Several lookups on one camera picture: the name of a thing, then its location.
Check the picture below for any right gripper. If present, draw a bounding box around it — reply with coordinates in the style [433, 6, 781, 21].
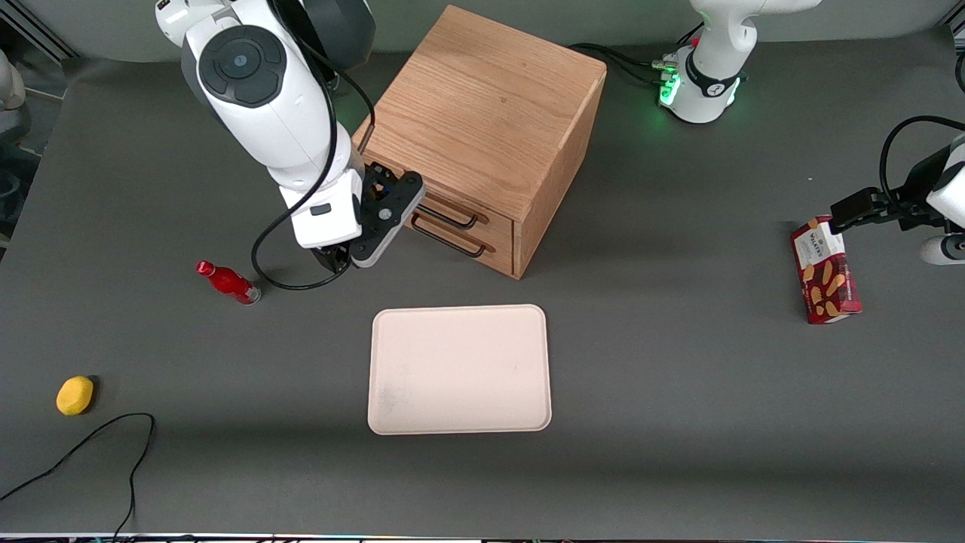
[280, 161, 408, 274]

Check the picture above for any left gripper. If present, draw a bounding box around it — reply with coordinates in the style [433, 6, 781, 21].
[829, 134, 965, 236]

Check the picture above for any wooden drawer cabinet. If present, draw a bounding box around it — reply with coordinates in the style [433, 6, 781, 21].
[353, 4, 608, 281]

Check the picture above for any red shortbread cookie box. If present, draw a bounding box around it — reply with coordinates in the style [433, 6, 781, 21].
[790, 215, 862, 325]

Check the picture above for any red bottle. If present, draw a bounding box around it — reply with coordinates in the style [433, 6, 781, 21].
[195, 260, 262, 305]

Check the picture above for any beige plastic tray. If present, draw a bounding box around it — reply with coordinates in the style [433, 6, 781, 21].
[367, 304, 553, 436]

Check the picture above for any yellow lemon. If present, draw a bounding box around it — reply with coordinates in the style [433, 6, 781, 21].
[56, 376, 95, 417]

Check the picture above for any white rounded object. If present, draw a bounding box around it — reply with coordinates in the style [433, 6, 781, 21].
[0, 49, 27, 106]

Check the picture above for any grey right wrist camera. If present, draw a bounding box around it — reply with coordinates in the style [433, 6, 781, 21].
[351, 172, 425, 269]

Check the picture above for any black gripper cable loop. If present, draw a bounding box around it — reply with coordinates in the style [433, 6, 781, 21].
[878, 115, 965, 208]

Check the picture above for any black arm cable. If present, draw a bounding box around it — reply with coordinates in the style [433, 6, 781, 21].
[251, 0, 376, 291]

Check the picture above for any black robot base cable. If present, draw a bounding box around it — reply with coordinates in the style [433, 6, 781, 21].
[567, 23, 706, 85]

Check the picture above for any thin black cable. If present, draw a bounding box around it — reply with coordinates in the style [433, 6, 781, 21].
[0, 413, 156, 540]

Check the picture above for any aluminium frame rail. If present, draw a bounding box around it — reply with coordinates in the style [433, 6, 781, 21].
[0, 0, 80, 61]

